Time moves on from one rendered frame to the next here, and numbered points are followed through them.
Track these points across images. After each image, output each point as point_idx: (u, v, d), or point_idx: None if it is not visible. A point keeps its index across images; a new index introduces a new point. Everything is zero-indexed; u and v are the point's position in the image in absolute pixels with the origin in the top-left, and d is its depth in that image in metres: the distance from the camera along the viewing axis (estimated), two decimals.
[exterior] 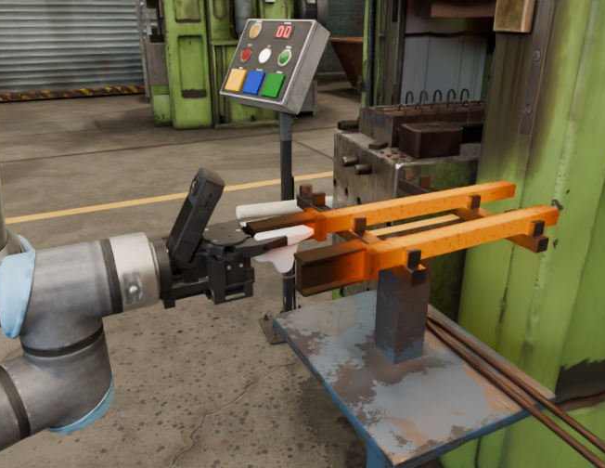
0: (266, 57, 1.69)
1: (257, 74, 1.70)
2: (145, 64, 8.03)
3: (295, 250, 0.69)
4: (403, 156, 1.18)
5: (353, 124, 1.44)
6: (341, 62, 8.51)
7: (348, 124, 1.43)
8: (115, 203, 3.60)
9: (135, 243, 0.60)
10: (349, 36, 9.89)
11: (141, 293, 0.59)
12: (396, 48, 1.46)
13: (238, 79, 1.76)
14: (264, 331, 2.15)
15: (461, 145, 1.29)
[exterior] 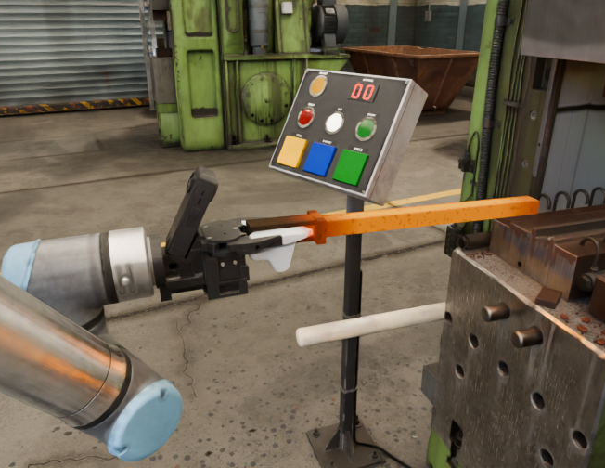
0: (338, 124, 1.24)
1: (324, 148, 1.25)
2: (148, 76, 7.58)
3: (292, 250, 0.69)
4: None
5: (483, 241, 0.99)
6: (355, 73, 8.06)
7: (476, 242, 0.98)
8: None
9: (130, 237, 0.63)
10: (362, 45, 9.44)
11: (134, 285, 0.62)
12: (542, 128, 1.01)
13: (296, 150, 1.31)
14: (316, 453, 1.70)
15: None
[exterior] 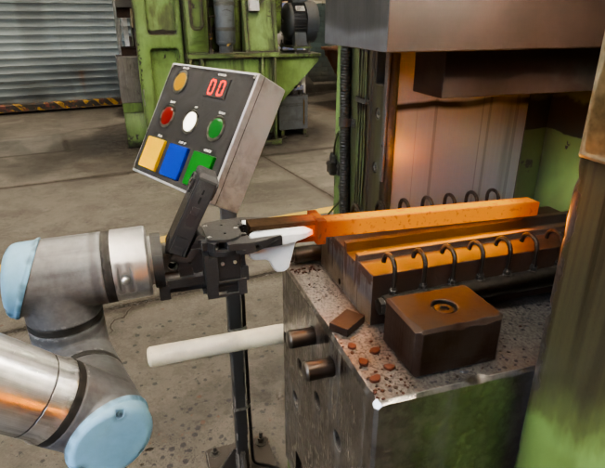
0: (193, 123, 1.14)
1: (178, 149, 1.14)
2: None
3: (291, 250, 0.69)
4: (390, 369, 0.62)
5: (313, 254, 0.88)
6: (335, 72, 7.95)
7: (303, 255, 0.87)
8: None
9: (130, 236, 0.63)
10: None
11: (134, 284, 0.62)
12: (383, 128, 0.90)
13: (155, 152, 1.20)
14: None
15: None
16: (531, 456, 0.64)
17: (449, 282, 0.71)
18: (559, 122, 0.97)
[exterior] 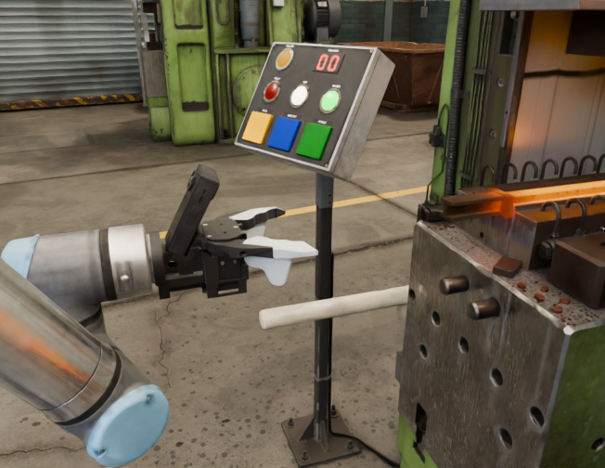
0: (303, 97, 1.19)
1: (289, 122, 1.20)
2: (142, 71, 7.53)
3: (288, 266, 0.65)
4: (567, 302, 0.68)
5: None
6: None
7: (438, 214, 0.93)
8: None
9: (130, 234, 0.63)
10: (358, 40, 9.39)
11: (133, 282, 0.62)
12: (509, 95, 0.96)
13: (262, 126, 1.26)
14: (290, 444, 1.65)
15: None
16: None
17: (601, 230, 0.77)
18: None
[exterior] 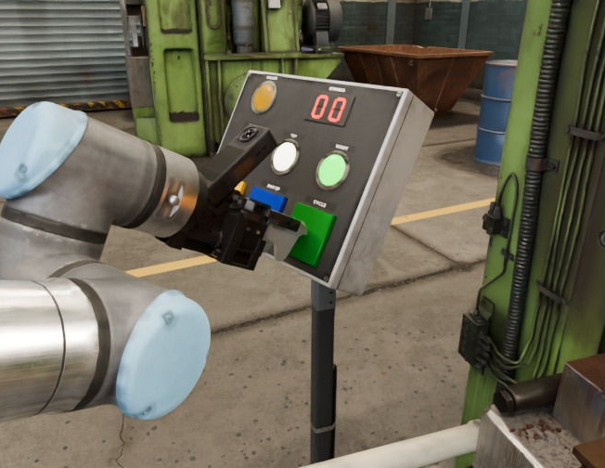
0: (290, 161, 0.78)
1: (268, 198, 0.78)
2: None
3: (295, 241, 0.68)
4: None
5: (543, 400, 0.52)
6: (352, 73, 7.59)
7: (530, 404, 0.51)
8: None
9: (182, 158, 0.54)
10: (359, 43, 8.98)
11: (176, 210, 0.51)
12: None
13: None
14: None
15: None
16: None
17: None
18: None
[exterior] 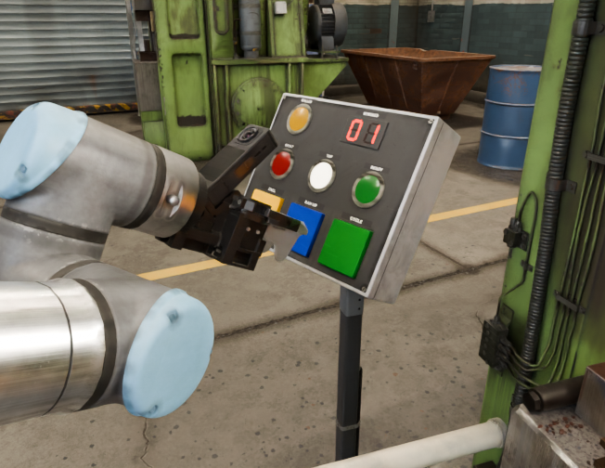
0: (327, 179, 0.84)
1: (306, 214, 0.85)
2: None
3: (295, 241, 0.68)
4: None
5: (566, 400, 0.59)
6: (355, 76, 7.66)
7: (555, 403, 0.58)
8: None
9: (182, 158, 0.54)
10: (362, 45, 9.04)
11: (175, 210, 0.51)
12: None
13: None
14: None
15: None
16: None
17: None
18: None
